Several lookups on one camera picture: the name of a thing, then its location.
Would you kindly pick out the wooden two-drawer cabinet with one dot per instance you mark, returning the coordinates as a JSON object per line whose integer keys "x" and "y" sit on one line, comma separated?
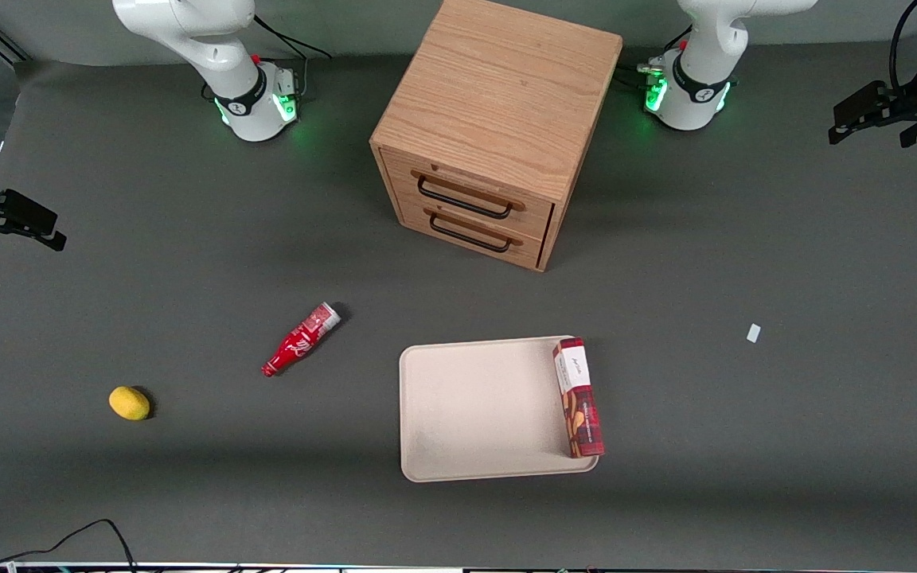
{"x": 498, "y": 87}

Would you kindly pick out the red cookie box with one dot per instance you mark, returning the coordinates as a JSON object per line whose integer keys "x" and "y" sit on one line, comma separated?
{"x": 582, "y": 406}

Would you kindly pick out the red cola bottle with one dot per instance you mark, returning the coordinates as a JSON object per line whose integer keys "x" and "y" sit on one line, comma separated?
{"x": 298, "y": 342}

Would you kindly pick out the yellow lemon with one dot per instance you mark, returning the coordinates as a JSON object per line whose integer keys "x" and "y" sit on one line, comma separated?
{"x": 129, "y": 403}

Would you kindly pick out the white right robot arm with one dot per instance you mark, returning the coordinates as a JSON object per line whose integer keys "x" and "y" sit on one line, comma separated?
{"x": 247, "y": 111}

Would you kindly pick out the beige rectangular tray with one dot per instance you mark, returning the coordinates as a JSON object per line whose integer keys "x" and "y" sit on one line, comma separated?
{"x": 482, "y": 410}

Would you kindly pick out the small white paper scrap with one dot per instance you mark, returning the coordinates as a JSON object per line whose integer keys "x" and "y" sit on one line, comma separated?
{"x": 754, "y": 333}

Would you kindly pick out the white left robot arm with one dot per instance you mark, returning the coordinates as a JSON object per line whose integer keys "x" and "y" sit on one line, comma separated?
{"x": 693, "y": 95}

